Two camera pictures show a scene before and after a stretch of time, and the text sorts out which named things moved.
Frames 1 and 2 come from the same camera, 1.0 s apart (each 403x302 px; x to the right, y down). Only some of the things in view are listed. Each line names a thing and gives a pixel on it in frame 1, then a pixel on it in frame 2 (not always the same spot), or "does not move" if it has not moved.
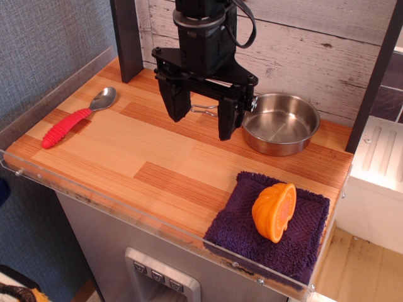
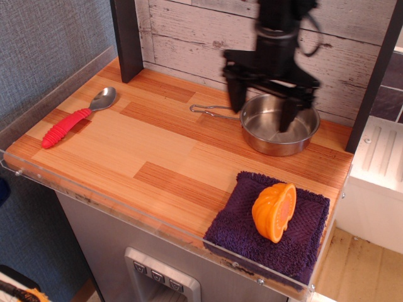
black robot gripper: x=207 y=61 → x=271 y=67
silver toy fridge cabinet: x=132 y=260 does not move
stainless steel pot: x=281 y=124 does not move
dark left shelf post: x=128 y=38 does not move
